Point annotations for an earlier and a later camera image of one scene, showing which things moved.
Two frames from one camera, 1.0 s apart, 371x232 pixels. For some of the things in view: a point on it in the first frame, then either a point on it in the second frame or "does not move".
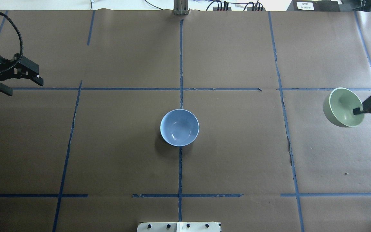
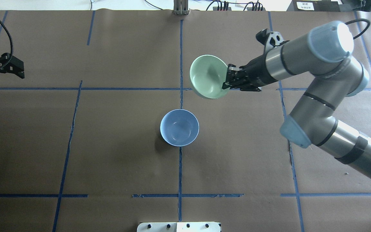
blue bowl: (179, 128) does not move
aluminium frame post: (181, 7) does not move
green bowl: (338, 109) -> (207, 73)
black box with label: (314, 5) does not move
